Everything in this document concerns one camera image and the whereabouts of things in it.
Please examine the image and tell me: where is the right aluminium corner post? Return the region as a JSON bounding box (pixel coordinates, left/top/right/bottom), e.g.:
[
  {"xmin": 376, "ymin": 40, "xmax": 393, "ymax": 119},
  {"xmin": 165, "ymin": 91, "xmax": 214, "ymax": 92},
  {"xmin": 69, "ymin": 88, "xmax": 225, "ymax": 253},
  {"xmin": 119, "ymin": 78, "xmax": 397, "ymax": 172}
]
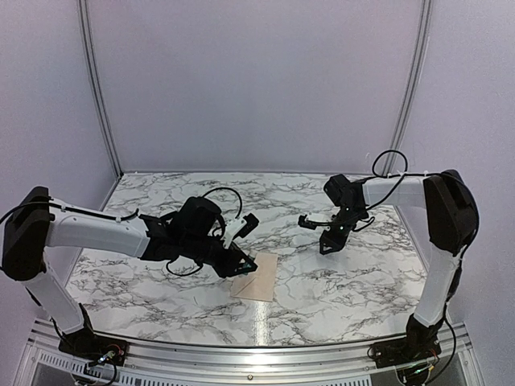
[{"xmin": 390, "ymin": 0, "xmax": 434, "ymax": 150}]

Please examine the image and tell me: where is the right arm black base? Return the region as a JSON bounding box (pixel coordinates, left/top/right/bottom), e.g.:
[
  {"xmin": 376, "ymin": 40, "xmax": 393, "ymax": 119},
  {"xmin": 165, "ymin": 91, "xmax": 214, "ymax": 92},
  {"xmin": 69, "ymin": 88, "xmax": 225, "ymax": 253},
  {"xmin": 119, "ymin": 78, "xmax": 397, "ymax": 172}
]
[{"xmin": 367, "ymin": 314, "xmax": 443, "ymax": 368}]

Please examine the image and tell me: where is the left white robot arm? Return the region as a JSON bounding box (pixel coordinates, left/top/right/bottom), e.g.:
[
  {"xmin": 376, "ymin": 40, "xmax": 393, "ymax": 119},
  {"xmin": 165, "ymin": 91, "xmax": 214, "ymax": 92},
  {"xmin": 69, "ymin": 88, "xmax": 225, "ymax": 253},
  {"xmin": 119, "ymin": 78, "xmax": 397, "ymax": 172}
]
[{"xmin": 1, "ymin": 187, "xmax": 259, "ymax": 358}]

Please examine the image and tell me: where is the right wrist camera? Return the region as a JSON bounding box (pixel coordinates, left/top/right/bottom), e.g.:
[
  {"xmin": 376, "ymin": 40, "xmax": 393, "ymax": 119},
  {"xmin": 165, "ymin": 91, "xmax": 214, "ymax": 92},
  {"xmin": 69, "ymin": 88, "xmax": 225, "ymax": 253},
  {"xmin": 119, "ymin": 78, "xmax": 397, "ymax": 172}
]
[{"xmin": 298, "ymin": 213, "xmax": 332, "ymax": 230}]

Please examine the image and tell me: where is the curved aluminium front rail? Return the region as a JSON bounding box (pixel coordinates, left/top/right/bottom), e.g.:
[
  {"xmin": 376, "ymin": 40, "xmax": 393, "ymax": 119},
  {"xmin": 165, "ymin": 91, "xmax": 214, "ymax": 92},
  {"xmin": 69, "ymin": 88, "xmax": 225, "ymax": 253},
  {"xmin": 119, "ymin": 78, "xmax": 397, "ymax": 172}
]
[{"xmin": 14, "ymin": 319, "xmax": 484, "ymax": 385}]

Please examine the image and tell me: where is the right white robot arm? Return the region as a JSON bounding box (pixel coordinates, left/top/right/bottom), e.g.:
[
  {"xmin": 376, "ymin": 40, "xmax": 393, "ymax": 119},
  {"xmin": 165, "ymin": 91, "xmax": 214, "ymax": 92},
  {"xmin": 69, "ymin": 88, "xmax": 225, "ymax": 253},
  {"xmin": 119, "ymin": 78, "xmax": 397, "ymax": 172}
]
[{"xmin": 319, "ymin": 170, "xmax": 480, "ymax": 327}]

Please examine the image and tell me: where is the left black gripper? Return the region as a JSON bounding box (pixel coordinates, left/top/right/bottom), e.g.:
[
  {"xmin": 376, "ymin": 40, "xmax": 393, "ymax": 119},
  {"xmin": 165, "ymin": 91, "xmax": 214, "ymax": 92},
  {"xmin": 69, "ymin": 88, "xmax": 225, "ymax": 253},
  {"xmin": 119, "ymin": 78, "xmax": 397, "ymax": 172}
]
[{"xmin": 181, "ymin": 233, "xmax": 258, "ymax": 279}]

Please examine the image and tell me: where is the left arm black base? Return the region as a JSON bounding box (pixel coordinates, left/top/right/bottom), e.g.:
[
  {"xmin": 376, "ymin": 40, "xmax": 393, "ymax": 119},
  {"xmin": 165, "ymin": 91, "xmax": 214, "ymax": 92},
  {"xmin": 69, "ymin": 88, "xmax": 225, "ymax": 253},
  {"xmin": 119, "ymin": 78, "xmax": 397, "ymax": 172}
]
[{"xmin": 52, "ymin": 303, "xmax": 129, "ymax": 366}]

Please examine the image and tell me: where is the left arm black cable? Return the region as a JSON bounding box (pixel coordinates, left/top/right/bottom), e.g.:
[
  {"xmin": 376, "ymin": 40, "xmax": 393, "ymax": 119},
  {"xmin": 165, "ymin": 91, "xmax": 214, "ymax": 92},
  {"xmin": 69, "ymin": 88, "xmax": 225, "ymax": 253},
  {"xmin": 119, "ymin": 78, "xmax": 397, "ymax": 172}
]
[{"xmin": 164, "ymin": 186, "xmax": 243, "ymax": 277}]

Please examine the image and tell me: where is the cream envelope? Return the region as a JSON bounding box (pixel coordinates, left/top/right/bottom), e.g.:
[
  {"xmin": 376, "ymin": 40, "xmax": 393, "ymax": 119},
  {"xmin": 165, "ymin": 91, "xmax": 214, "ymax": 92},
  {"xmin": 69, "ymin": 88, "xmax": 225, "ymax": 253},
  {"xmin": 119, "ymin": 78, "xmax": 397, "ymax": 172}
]
[{"xmin": 230, "ymin": 253, "xmax": 278, "ymax": 302}]

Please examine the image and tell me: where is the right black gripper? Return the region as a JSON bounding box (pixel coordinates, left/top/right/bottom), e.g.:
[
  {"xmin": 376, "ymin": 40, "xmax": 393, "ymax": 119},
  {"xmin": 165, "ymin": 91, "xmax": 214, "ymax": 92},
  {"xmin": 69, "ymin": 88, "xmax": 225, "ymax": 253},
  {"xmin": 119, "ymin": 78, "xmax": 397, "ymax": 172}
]
[{"xmin": 319, "ymin": 207, "xmax": 365, "ymax": 255}]

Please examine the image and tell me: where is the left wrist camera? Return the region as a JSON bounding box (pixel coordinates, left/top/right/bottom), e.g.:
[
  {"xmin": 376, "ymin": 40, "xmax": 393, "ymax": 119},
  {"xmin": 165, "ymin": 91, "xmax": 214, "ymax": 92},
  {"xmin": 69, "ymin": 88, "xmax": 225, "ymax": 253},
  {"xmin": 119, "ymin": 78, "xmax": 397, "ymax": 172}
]
[{"xmin": 221, "ymin": 213, "xmax": 259, "ymax": 249}]

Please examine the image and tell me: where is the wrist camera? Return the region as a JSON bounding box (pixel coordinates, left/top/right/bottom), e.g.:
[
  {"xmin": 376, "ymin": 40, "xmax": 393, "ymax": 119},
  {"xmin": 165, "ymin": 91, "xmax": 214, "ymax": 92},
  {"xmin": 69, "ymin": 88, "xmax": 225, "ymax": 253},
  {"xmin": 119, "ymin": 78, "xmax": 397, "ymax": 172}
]
[
  {"xmin": 298, "ymin": 213, "xmax": 332, "ymax": 230},
  {"xmin": 221, "ymin": 213, "xmax": 259, "ymax": 249}
]

